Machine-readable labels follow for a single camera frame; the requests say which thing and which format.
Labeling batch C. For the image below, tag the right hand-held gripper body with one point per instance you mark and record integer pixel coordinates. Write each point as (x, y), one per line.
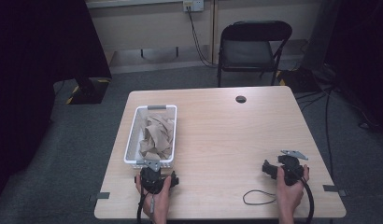
(290, 169)

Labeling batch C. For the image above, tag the black curtain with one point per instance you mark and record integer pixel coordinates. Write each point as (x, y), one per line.
(364, 56)
(31, 77)

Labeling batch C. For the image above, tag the white wall socket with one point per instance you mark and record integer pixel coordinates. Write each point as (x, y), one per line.
(193, 5)

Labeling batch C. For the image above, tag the person's left hand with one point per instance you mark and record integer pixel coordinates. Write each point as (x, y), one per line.
(160, 200)

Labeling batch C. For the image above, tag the person's right hand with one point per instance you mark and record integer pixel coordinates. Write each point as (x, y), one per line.
(287, 193)

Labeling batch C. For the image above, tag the black box with yellow stripes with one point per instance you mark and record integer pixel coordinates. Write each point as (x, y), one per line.
(298, 81)

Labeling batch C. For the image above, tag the beige cloth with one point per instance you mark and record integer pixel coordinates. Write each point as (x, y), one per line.
(158, 137)

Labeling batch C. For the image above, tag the white plastic basket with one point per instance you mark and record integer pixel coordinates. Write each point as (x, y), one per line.
(139, 137)

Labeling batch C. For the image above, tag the grey table bracket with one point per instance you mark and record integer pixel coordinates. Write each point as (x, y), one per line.
(101, 196)
(331, 188)

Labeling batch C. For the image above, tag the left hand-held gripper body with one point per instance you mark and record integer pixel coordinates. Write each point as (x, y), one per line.
(151, 180)

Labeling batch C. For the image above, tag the black stand base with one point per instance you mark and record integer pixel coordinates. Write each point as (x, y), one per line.
(90, 91)

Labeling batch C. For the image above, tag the black folding chair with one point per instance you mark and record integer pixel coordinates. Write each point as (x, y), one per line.
(248, 49)

